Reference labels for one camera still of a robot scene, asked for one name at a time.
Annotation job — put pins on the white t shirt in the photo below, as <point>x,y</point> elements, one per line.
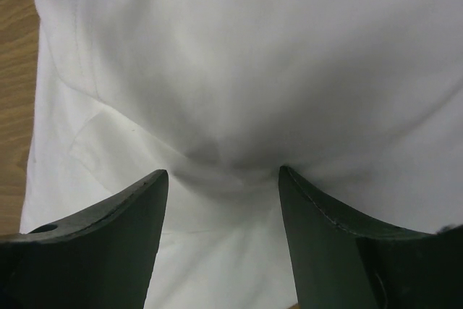
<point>362,97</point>

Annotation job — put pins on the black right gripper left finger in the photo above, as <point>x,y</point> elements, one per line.
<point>100,257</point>

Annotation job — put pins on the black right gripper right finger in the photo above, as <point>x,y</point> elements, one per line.
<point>343,258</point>

